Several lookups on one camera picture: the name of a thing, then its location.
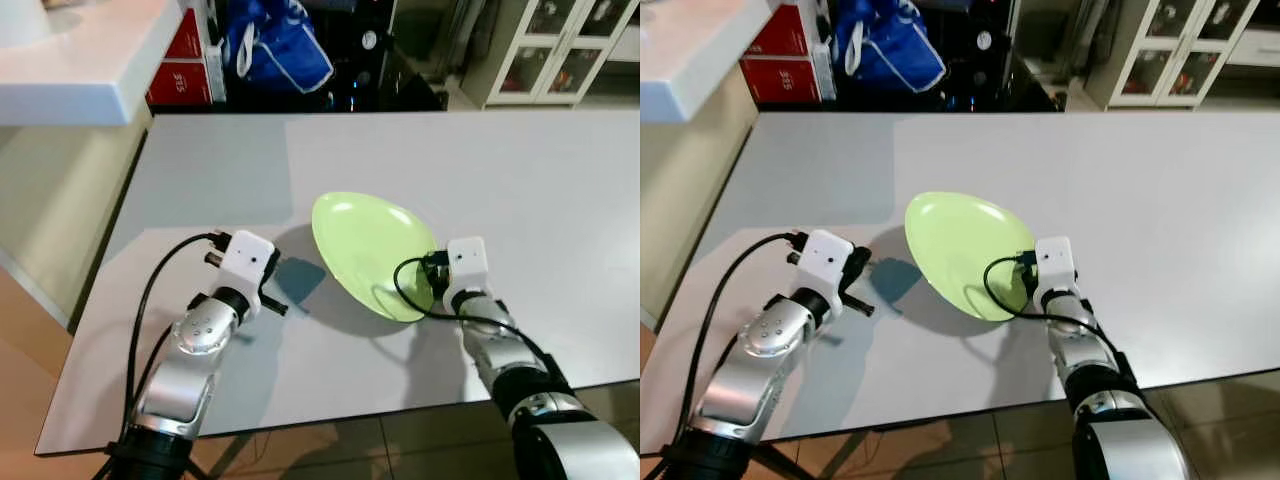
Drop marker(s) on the plain red cardboard box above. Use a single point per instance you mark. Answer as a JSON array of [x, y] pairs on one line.
[[785, 30], [188, 35]]

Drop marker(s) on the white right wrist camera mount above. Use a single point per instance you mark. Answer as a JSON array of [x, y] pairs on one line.
[[467, 262], [1055, 262]]

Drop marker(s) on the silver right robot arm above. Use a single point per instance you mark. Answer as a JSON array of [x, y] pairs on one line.
[[500, 350], [1085, 340]]

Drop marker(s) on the blue fabric bag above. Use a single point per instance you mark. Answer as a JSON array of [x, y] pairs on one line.
[[280, 50], [890, 50]]

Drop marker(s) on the grey dining table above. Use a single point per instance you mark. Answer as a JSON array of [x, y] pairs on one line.
[[1180, 250], [550, 250]]

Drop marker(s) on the light green plate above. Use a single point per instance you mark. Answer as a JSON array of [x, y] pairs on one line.
[[370, 245], [960, 245]]

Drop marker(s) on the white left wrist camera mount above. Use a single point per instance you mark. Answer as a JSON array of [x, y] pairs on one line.
[[248, 262], [825, 262]]

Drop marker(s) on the red box with white print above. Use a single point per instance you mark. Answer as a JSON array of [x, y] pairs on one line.
[[780, 82], [180, 85]]

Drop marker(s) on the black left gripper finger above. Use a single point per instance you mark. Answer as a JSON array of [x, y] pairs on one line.
[[859, 270]]

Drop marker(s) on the black sideboard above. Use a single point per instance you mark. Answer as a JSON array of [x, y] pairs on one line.
[[1000, 70], [390, 70]]

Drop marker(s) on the white kitchen counter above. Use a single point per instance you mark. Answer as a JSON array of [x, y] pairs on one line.
[[690, 60], [90, 80]]

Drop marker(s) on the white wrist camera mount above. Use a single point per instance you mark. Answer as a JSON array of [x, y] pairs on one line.
[[1055, 262], [248, 262], [825, 262], [467, 262]]

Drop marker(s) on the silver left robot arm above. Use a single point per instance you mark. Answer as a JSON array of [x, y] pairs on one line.
[[190, 360], [760, 350]]

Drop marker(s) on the white glass door cabinet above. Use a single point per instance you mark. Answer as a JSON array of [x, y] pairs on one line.
[[1170, 50], [560, 50]]

